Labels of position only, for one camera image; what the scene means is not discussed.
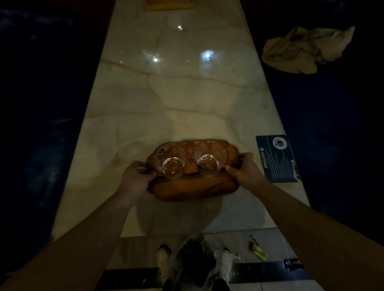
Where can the person's right thumb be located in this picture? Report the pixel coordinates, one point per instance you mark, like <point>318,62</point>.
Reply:
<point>232,171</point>

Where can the small dark object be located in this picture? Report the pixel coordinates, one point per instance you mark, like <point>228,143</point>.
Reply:
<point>293,263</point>

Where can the person's right hand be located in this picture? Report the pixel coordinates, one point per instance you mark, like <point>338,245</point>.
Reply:
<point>248,174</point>

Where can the brown wooden tray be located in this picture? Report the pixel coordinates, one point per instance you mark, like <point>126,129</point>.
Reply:
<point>193,184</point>

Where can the person's right forearm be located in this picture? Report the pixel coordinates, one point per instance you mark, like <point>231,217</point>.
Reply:
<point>322,236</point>

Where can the person's left hand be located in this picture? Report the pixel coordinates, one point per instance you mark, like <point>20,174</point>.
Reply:
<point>134,181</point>

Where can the light wooden board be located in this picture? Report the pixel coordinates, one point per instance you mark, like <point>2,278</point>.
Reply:
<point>170,4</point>

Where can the person's left forearm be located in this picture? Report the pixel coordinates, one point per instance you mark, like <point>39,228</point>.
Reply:
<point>64,244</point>

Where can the crumpled beige cloth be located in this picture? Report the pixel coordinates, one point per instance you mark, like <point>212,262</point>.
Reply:
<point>303,49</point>

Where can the person's left thumb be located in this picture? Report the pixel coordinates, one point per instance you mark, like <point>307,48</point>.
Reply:
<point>149,177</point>

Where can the person's left white shoe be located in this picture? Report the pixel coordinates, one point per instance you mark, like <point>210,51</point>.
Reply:
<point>163,262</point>

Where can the person's right white shoe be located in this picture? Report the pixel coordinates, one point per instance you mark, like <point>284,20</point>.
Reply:
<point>226,263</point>

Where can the blue printed card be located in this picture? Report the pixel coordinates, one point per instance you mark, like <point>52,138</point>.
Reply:
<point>279,159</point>

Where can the yellow green scrap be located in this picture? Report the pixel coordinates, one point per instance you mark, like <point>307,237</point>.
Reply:
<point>258,247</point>

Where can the person's white shoe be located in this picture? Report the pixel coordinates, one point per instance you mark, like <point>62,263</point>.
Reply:
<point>163,262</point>
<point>226,263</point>

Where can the clear drinking glass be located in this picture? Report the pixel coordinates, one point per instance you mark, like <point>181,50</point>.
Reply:
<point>171,161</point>
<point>210,157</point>

